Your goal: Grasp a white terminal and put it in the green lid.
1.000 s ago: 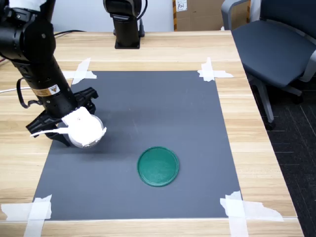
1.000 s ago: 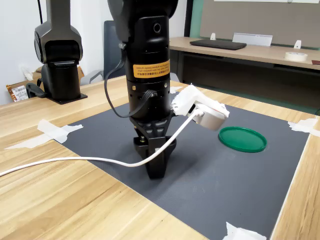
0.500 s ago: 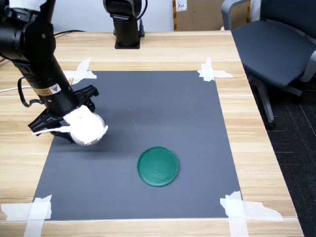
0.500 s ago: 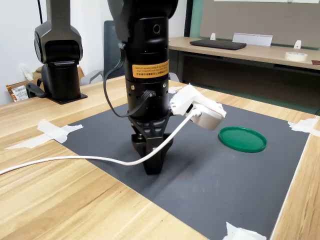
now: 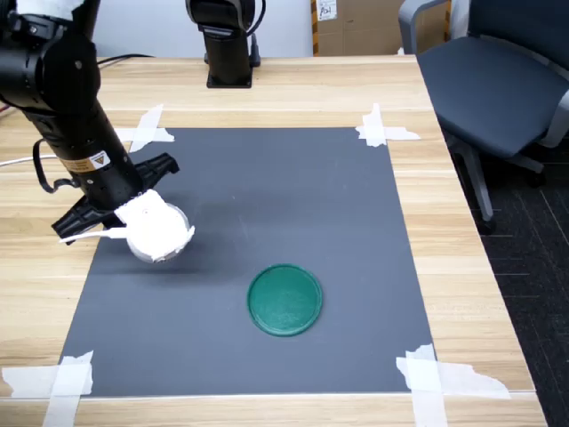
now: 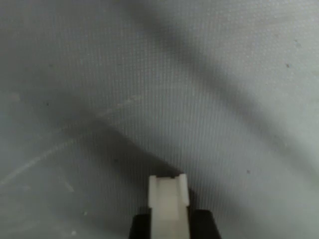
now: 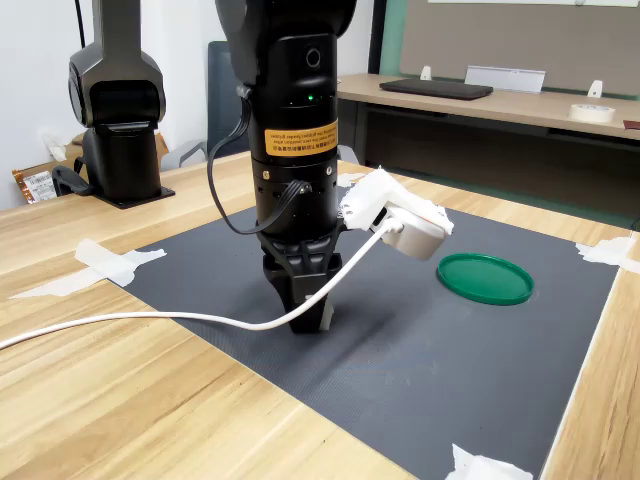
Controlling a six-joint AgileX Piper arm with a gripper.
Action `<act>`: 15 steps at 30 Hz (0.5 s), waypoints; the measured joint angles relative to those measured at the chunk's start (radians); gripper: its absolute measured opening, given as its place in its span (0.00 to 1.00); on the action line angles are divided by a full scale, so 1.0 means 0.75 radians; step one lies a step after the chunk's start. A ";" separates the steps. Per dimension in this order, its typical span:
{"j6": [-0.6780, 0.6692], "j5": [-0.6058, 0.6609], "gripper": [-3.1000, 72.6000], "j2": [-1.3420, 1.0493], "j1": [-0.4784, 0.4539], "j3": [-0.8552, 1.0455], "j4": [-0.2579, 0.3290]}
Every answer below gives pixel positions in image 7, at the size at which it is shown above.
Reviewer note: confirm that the round green lid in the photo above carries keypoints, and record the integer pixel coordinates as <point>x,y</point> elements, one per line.
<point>485,277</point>

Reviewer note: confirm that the white masking tape strip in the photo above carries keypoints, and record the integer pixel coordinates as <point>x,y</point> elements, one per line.
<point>105,260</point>
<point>475,467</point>
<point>350,179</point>
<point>607,250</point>

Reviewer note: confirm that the dark grey mat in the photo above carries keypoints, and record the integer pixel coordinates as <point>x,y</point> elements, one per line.
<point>400,375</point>

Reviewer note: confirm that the dark grey office chair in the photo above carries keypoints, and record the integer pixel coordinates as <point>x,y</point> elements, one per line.
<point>222,110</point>

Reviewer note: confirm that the brown cardboard box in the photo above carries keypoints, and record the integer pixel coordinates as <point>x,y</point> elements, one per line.
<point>164,149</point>

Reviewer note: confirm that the black flat laptop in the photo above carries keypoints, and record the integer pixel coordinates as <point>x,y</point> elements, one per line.
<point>435,89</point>

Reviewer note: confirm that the black table clamp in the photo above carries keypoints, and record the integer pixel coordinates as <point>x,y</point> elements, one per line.
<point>67,180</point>

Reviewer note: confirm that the pale wooden office desk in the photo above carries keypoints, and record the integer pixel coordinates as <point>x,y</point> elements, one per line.
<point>525,112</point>

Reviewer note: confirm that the silver metal stand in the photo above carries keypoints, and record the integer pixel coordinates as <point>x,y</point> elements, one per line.
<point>505,79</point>

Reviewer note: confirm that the white crumpled plastic bag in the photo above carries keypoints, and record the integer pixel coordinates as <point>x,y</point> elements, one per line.
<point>52,145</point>

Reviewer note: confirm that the orange labelled packet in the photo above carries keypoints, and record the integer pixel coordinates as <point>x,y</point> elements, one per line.
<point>32,185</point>

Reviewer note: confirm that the grey-brown desk partition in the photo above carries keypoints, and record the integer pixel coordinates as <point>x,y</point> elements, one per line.
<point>500,35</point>

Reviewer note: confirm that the beige masking tape roll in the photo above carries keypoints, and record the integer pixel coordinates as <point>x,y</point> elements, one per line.
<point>591,114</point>

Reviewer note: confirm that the dark red notebook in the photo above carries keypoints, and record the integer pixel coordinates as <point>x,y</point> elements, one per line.
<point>632,125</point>

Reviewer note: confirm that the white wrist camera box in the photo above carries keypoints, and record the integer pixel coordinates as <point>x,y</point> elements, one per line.
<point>415,240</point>

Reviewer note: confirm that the small white partition bracket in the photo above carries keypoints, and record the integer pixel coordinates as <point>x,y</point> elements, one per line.
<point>425,74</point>
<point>595,90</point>

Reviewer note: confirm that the black vertical post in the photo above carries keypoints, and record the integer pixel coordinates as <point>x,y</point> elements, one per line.
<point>376,35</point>

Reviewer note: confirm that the green wall panel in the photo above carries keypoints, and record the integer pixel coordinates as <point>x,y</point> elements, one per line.
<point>395,35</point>

